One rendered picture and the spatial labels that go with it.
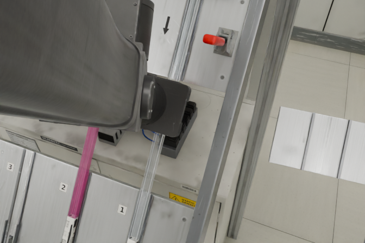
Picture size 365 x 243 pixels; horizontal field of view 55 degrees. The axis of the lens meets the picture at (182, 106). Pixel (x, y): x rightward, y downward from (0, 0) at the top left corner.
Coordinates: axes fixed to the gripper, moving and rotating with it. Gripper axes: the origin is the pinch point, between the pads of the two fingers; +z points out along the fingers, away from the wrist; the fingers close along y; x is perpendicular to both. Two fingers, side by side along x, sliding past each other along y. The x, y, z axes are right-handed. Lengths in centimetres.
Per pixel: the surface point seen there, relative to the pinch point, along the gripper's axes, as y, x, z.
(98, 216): 7.2, 20.2, 2.3
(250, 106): -8, -5, 53
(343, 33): -41, -67, 181
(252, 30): -9.6, -13.1, -1.3
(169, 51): 1.9, -8.0, 0.3
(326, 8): -27, -77, 171
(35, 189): 19.6, 19.8, 2.2
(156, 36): 4.5, -9.7, 0.2
